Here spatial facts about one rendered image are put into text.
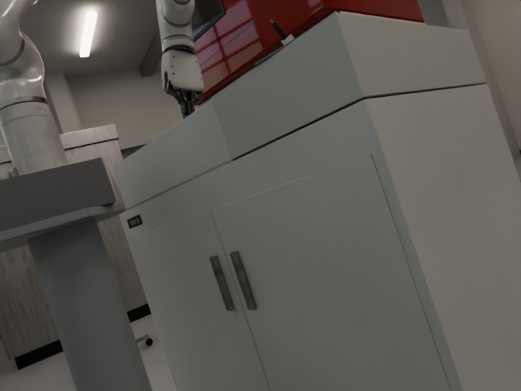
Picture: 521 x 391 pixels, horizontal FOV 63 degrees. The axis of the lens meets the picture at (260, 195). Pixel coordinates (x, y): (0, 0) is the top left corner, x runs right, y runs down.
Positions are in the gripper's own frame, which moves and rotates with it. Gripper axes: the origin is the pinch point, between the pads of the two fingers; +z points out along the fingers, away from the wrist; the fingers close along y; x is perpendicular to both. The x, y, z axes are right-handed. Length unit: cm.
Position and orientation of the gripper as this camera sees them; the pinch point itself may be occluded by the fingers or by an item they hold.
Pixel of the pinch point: (188, 110)
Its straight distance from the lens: 111.2
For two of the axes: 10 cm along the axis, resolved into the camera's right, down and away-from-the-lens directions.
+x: 6.5, -2.3, -7.2
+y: -7.4, 0.2, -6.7
